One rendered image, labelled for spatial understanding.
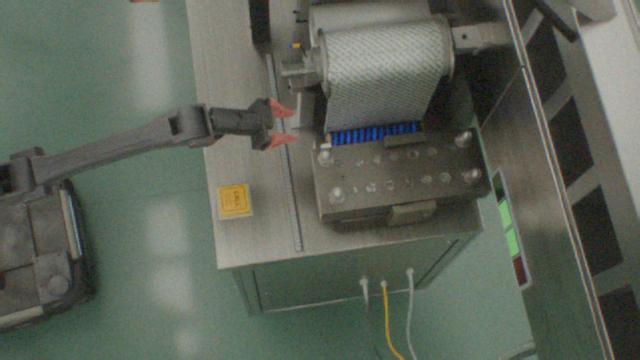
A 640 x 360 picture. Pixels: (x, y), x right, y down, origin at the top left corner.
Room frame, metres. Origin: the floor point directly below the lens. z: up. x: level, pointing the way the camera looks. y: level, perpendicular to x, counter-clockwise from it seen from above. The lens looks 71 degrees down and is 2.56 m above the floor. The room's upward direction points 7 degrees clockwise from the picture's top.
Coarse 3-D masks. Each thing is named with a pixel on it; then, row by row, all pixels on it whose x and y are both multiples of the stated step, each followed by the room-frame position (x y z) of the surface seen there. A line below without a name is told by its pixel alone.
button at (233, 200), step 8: (240, 184) 0.54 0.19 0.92; (224, 192) 0.52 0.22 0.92; (232, 192) 0.52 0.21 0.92; (240, 192) 0.52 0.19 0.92; (224, 200) 0.50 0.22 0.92; (232, 200) 0.50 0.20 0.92; (240, 200) 0.50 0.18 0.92; (248, 200) 0.50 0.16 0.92; (224, 208) 0.48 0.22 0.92; (232, 208) 0.48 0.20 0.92; (240, 208) 0.48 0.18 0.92; (248, 208) 0.48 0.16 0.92; (224, 216) 0.46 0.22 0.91
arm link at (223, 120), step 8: (208, 112) 0.61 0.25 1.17; (216, 112) 0.60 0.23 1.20; (224, 112) 0.61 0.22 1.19; (232, 112) 0.61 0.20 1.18; (216, 120) 0.58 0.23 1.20; (224, 120) 0.59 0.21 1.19; (232, 120) 0.59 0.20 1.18; (240, 120) 0.60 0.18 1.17; (216, 128) 0.57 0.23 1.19; (224, 128) 0.58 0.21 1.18; (232, 128) 0.58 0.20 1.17
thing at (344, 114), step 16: (368, 96) 0.68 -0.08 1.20; (384, 96) 0.69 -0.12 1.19; (400, 96) 0.70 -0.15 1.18; (416, 96) 0.71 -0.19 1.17; (336, 112) 0.67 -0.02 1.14; (352, 112) 0.68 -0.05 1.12; (368, 112) 0.69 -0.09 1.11; (384, 112) 0.70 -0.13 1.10; (400, 112) 0.71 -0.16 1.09; (416, 112) 0.72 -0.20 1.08; (336, 128) 0.67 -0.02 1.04; (352, 128) 0.68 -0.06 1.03
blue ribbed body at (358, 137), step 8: (368, 128) 0.68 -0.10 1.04; (376, 128) 0.68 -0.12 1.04; (400, 128) 0.69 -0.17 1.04; (408, 128) 0.69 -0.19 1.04; (416, 128) 0.70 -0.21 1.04; (336, 136) 0.65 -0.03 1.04; (344, 136) 0.65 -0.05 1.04; (352, 136) 0.66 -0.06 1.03; (360, 136) 0.66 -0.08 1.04; (368, 136) 0.66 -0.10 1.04; (376, 136) 0.66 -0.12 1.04; (336, 144) 0.63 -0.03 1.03
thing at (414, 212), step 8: (432, 200) 0.53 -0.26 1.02; (392, 208) 0.50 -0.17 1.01; (400, 208) 0.50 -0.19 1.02; (408, 208) 0.50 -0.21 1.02; (416, 208) 0.51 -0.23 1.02; (424, 208) 0.51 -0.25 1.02; (432, 208) 0.51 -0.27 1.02; (392, 216) 0.49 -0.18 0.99; (400, 216) 0.49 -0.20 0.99; (408, 216) 0.50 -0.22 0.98; (416, 216) 0.50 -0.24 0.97; (424, 216) 0.50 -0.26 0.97; (392, 224) 0.49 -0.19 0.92; (400, 224) 0.49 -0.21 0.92
